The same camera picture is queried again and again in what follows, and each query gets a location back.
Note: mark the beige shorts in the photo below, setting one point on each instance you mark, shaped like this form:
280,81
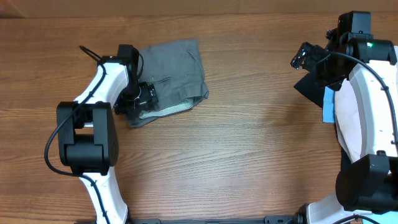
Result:
362,110

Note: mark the light blue garment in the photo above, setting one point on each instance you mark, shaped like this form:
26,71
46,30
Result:
328,109

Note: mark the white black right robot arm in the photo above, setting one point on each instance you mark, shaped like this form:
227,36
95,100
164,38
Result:
369,185

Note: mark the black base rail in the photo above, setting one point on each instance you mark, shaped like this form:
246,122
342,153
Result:
274,219

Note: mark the grey shorts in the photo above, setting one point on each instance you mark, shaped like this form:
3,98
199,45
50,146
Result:
176,71

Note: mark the black folded garment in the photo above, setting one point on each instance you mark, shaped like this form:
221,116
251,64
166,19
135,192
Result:
308,88

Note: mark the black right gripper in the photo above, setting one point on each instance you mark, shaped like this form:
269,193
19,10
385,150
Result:
334,82

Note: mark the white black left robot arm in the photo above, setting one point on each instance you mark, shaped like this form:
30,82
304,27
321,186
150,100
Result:
86,132

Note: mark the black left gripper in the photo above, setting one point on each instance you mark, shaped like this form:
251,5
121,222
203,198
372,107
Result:
149,95

